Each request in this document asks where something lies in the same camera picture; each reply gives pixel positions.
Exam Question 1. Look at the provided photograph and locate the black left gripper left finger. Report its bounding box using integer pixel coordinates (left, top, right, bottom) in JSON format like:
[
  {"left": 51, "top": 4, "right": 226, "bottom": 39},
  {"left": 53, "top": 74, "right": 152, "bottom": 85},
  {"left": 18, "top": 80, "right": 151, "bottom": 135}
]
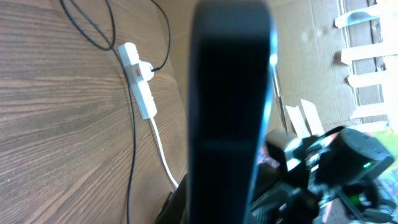
[{"left": 154, "top": 174, "right": 188, "bottom": 224}]

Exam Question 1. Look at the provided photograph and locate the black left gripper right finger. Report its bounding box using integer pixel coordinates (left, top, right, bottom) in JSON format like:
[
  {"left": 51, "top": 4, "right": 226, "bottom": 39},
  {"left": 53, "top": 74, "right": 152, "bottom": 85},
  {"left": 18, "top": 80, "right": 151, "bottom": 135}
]
[{"left": 187, "top": 1, "right": 272, "bottom": 223}]

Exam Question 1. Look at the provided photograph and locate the blue smartphone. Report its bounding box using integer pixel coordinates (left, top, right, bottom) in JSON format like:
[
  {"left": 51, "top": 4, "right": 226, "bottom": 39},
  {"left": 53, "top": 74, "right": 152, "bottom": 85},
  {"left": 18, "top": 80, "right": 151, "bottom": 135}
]
[{"left": 246, "top": 19, "right": 285, "bottom": 224}]

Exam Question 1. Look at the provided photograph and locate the black charging cable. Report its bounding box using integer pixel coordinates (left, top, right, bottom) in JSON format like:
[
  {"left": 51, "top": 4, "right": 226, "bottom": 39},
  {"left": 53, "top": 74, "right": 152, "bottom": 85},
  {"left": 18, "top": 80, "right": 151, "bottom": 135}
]
[{"left": 58, "top": 0, "right": 172, "bottom": 224}]

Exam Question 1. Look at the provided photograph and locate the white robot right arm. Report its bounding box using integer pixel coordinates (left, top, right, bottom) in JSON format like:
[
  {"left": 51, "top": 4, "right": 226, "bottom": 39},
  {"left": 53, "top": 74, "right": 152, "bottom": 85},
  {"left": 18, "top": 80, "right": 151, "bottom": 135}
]
[{"left": 248, "top": 126, "right": 397, "bottom": 223}]

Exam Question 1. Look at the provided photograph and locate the white charger adapter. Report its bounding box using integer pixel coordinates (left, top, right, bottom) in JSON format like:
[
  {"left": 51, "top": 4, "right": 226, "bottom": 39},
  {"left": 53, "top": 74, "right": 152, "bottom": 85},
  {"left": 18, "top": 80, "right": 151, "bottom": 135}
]
[{"left": 132, "top": 61, "right": 154, "bottom": 83}]

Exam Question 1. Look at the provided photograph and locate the white power strip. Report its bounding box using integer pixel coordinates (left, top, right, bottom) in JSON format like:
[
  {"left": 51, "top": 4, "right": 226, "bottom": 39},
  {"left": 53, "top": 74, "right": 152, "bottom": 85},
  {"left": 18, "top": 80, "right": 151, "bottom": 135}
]
[{"left": 118, "top": 42, "right": 157, "bottom": 119}]

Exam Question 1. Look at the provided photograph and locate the white power strip cord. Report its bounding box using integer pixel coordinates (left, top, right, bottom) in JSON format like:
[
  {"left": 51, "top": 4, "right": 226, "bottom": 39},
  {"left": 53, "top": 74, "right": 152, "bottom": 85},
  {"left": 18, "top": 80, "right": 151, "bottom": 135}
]
[{"left": 149, "top": 116, "right": 180, "bottom": 190}]

